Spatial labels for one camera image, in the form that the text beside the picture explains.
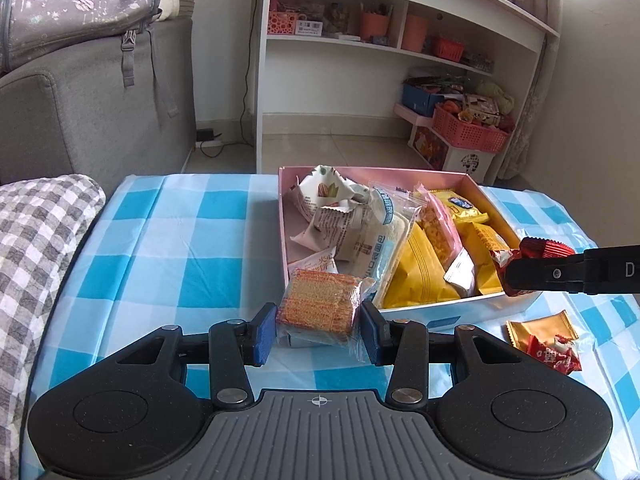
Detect pile of printed toy boxes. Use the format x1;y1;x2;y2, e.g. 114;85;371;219
434;94;504;127

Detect pink perforated basket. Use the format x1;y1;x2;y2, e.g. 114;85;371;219
266;9;299;37

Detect red foil candy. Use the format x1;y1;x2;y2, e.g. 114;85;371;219
491;236;577;297

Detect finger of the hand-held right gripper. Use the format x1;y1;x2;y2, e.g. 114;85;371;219
504;245;640;297

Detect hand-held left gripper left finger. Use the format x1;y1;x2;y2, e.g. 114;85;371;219
106;302;279;407

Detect large plain yellow snack packet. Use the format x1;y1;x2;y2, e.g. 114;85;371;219
382;222;462;310

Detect pink tray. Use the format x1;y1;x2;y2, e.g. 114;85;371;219
392;102;437;129

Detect crumpled white text packet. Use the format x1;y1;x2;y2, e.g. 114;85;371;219
291;202;373;264

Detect gold wrapped candy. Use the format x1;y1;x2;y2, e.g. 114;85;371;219
505;310;579;357

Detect yellow orange snack packet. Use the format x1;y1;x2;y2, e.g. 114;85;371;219
459;220;512;297

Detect pink mesh basket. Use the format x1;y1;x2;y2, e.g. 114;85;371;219
430;104;512;154

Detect small white orange packet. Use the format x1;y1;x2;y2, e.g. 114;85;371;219
299;246;342;274

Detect clear container of trinkets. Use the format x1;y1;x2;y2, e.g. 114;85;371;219
322;1;360;39

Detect small white sachet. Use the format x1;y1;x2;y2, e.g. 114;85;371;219
443;249;477;297

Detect coral plastic cup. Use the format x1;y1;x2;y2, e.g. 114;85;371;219
401;13;430;53

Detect coral pen holder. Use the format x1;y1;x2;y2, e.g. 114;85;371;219
360;2;396;42

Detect pale curtain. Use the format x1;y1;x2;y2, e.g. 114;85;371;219
499;0;564;179

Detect white shelf unit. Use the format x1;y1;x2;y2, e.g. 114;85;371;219
255;0;562;187

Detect blue checked tablecloth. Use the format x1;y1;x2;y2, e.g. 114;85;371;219
19;172;640;480

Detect white printed storage box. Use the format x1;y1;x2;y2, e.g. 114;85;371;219
406;125;497;179

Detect orange wafer packet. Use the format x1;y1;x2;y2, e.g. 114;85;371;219
276;268;377;362

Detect clear blue bread packet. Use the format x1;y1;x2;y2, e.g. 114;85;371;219
350;182;429;307

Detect white colourful printed packet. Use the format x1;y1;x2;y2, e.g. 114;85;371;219
290;164;373;222

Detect pink cracker packet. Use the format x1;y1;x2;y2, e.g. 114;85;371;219
414;189;464;267

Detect small trinkets on shelf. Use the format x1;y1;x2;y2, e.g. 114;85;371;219
464;49;497;74

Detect pile of small toys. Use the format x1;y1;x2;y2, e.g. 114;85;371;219
404;73;477;97

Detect lilac printed backpack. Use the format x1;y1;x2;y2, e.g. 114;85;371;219
0;0;182;119

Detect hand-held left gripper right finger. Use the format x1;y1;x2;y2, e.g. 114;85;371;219
360;300;532;407

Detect red white wrapped candy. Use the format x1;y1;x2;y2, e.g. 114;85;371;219
524;334;584;376

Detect pink cardboard box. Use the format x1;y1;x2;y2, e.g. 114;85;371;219
277;165;544;334

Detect green plush toy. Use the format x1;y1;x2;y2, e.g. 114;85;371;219
474;79;517;114

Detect small red basket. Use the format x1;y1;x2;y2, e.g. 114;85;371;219
431;35;467;61

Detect yellow biscuit packet blue label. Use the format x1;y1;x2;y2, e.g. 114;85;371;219
429;188;491;225

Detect blue storage box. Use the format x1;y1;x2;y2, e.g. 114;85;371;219
401;82;447;117

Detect grey checked cushion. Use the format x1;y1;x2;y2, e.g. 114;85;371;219
0;173;107;480

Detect grey sofa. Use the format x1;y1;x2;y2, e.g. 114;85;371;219
0;15;197;187

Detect black cable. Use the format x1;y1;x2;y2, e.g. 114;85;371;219
191;0;252;159

